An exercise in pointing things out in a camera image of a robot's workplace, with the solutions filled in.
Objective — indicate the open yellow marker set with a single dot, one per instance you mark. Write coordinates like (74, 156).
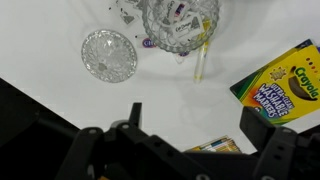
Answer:
(222, 144)

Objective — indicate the small sugar packet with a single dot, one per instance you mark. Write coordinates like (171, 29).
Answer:
(143, 41)

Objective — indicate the glass bowl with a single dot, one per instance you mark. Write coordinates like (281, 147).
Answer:
(180, 25)

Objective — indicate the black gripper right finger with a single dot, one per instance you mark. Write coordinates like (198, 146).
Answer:
(275, 144)

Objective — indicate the glass bowl lid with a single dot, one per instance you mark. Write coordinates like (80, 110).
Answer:
(109, 56)

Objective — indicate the Crayola marker box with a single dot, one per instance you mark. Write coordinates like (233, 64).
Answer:
(286, 88)

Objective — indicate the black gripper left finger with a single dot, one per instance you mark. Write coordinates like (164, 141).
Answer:
(80, 163)

